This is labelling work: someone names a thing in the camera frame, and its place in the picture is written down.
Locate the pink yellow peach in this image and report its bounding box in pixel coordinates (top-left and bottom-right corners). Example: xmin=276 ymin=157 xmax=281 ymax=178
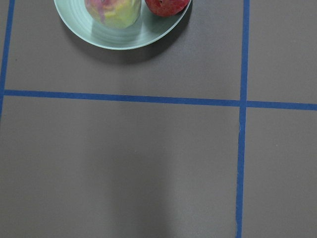
xmin=84 ymin=0 xmax=142 ymax=29

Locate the green plate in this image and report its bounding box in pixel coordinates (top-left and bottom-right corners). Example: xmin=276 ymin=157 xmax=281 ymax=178
xmin=54 ymin=0 xmax=192 ymax=50

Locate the red yellow pomegranate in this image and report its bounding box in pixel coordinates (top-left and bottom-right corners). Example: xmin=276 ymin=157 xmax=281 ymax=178
xmin=145 ymin=0 xmax=190 ymax=17

